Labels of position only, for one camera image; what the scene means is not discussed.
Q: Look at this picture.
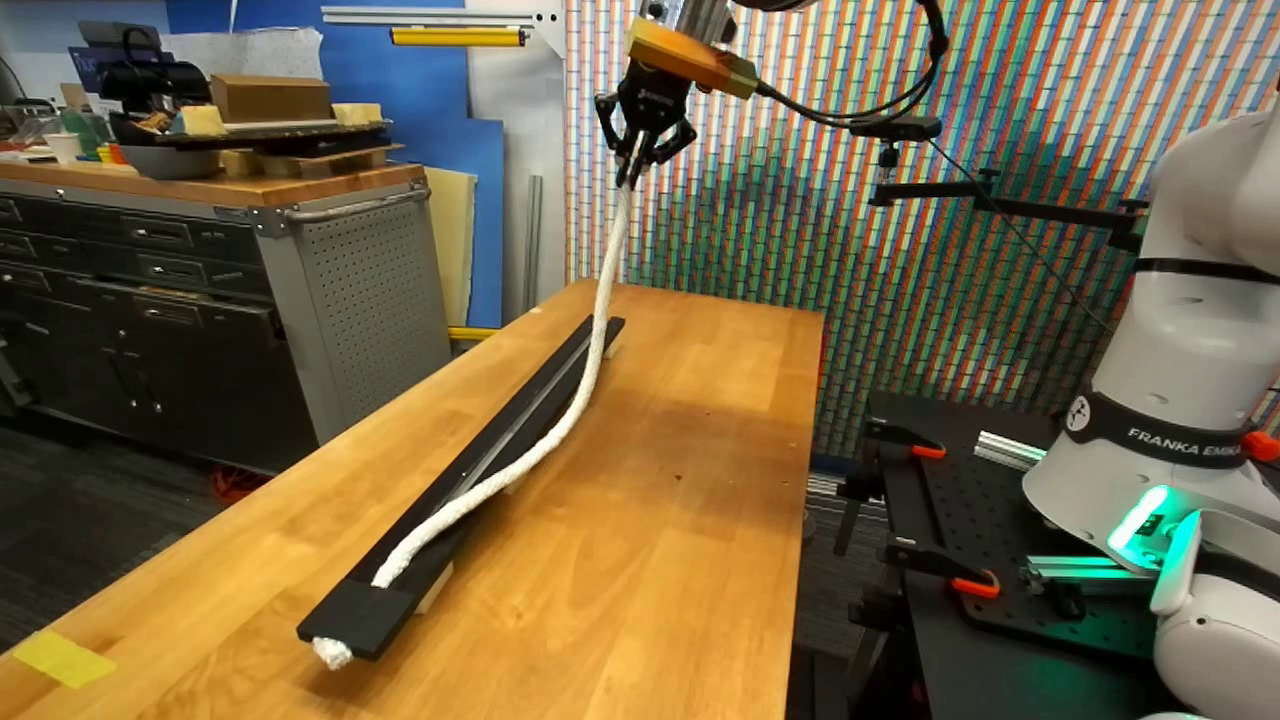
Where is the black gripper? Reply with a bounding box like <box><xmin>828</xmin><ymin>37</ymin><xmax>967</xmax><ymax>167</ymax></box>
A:
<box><xmin>594</xmin><ymin>69</ymin><xmax>702</xmax><ymax>189</ymax></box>

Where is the white braided rope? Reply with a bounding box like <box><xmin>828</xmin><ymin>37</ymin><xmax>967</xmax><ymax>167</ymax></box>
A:
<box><xmin>310</xmin><ymin>171</ymin><xmax>639</xmax><ymax>673</ymax></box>

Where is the yellow bar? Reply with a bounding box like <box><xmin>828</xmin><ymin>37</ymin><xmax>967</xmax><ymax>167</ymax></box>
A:
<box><xmin>390</xmin><ymin>25</ymin><xmax>534</xmax><ymax>50</ymax></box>

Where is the blue board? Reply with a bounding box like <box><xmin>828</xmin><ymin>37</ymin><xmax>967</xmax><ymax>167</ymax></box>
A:
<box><xmin>166</xmin><ymin>0</ymin><xmax>513</xmax><ymax>330</ymax></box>

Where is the beige foam panel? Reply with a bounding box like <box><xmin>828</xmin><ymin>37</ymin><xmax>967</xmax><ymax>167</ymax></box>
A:
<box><xmin>426</xmin><ymin>164</ymin><xmax>484</xmax><ymax>330</ymax></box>

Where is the white bar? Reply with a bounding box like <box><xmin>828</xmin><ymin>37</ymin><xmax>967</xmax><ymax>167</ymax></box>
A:
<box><xmin>317</xmin><ymin>2</ymin><xmax>564</xmax><ymax>26</ymax></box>

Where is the pale foam block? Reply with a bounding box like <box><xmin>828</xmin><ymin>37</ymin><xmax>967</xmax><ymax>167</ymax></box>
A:
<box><xmin>178</xmin><ymin>101</ymin><xmax>229</xmax><ymax>138</ymax></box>
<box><xmin>327</xmin><ymin>101</ymin><xmax>393</xmax><ymax>131</ymax></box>

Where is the grey metal tool cabinet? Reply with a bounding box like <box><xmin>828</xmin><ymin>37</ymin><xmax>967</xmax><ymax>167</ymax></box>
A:
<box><xmin>0</xmin><ymin>156</ymin><xmax>457</xmax><ymax>481</ymax></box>

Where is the brown wooden box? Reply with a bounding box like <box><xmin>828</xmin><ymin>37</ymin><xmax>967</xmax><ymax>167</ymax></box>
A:
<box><xmin>209</xmin><ymin>72</ymin><xmax>340</xmax><ymax>127</ymax></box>

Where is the short aluminium extrusion bar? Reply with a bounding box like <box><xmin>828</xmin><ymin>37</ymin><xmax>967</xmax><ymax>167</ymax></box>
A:
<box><xmin>974</xmin><ymin>424</ymin><xmax>1051</xmax><ymax>473</ymax></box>

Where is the black equipment pile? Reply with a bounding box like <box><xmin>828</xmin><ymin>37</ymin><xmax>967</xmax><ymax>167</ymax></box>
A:
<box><xmin>68</xmin><ymin>20</ymin><xmax>211</xmax><ymax>115</ymax></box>

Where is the green-lit aluminium extrusion bar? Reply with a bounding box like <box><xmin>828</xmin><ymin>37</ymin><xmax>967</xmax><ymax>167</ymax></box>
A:
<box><xmin>1021</xmin><ymin>547</ymin><xmax>1151</xmax><ymax>588</ymax></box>

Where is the black perforated breadboard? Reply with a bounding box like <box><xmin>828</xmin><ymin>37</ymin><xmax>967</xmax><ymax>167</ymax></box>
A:
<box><xmin>860</xmin><ymin>393</ymin><xmax>1205</xmax><ymax>720</ymax></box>

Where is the yellow tape patch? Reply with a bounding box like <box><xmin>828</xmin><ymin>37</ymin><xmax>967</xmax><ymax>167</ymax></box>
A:
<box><xmin>9</xmin><ymin>627</ymin><xmax>121</xmax><ymax>691</ymax></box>

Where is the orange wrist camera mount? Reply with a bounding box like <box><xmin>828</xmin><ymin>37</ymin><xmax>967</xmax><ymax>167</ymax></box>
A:
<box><xmin>625</xmin><ymin>15</ymin><xmax>763</xmax><ymax>105</ymax></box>

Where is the black exterior camera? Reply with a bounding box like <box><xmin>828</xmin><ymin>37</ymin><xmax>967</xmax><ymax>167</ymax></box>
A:
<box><xmin>844</xmin><ymin>111</ymin><xmax>946</xmax><ymax>143</ymax></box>

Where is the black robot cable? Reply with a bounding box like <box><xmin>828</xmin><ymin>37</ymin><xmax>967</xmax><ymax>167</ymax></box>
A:
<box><xmin>755</xmin><ymin>0</ymin><xmax>957</xmax><ymax>131</ymax></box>

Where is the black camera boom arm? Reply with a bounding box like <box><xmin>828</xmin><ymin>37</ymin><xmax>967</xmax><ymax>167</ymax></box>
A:
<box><xmin>866</xmin><ymin>131</ymin><xmax>1151</xmax><ymax>252</ymax></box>

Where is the orange-handled black clamp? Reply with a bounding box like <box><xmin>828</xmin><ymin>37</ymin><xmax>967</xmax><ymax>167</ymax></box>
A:
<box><xmin>885</xmin><ymin>534</ymin><xmax>1009</xmax><ymax>609</ymax></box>
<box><xmin>860</xmin><ymin>415</ymin><xmax>953</xmax><ymax>468</ymax></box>
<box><xmin>1238</xmin><ymin>424</ymin><xmax>1280</xmax><ymax>473</ymax></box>

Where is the long black grooved rail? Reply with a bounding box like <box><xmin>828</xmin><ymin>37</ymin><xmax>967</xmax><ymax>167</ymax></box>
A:
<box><xmin>291</xmin><ymin>313</ymin><xmax>627</xmax><ymax>665</ymax></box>

